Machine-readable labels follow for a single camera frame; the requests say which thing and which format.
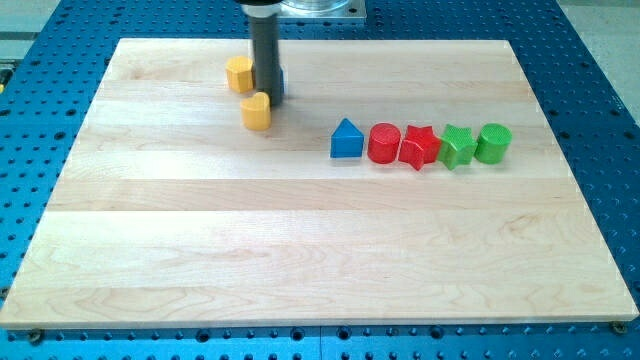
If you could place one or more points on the blue triangle block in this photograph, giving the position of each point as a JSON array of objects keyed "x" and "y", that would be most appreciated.
[{"x": 347, "y": 141}]

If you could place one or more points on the green star block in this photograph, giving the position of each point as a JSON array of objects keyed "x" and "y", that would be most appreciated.
[{"x": 457, "y": 146}]

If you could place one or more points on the green cylinder block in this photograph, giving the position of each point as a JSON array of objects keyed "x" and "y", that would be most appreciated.
[{"x": 493, "y": 142}]

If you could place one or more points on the blue block behind rod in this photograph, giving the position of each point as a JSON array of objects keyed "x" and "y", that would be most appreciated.
[{"x": 282, "y": 82}]

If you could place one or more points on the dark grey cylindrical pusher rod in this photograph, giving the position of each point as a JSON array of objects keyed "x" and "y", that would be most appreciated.
[{"x": 265, "y": 36}]

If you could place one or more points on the red star block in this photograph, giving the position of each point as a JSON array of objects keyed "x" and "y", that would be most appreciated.
[{"x": 420, "y": 146}]

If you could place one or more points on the red cylinder block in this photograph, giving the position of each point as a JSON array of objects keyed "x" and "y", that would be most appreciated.
[{"x": 383, "y": 145}]

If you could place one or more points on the light wooden board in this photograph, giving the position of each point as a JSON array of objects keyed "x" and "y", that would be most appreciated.
[{"x": 170, "y": 213}]

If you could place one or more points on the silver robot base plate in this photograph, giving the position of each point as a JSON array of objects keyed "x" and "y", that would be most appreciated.
[{"x": 319, "y": 11}]

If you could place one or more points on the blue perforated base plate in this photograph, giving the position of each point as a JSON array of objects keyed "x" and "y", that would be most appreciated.
[{"x": 596, "y": 126}]

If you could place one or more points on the yellow hexagon block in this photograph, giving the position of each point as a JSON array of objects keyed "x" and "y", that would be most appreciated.
[{"x": 240, "y": 75}]

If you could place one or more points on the yellow heart block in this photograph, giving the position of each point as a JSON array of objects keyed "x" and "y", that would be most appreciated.
[{"x": 256, "y": 112}]

